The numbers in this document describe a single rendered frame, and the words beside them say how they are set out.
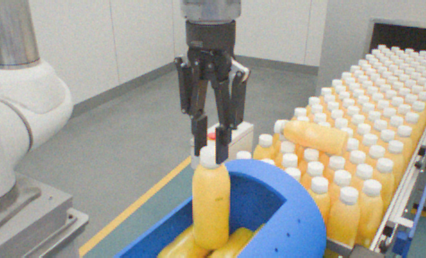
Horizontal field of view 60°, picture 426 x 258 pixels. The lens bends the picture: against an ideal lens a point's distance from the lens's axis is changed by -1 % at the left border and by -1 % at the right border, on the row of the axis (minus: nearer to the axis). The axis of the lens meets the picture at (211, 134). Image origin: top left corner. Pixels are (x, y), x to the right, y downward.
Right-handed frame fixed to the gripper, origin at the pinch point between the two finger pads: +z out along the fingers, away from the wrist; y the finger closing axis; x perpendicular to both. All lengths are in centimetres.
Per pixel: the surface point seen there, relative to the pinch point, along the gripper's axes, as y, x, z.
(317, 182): 10.3, 29.0, 21.1
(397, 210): 27, 59, 42
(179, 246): -3.3, -6.0, 21.9
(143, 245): -7.9, -11.1, 20.3
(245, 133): -19, 43, 22
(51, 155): -239, 93, 132
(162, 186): -130, 116, 132
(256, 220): 4.5, 10.1, 22.7
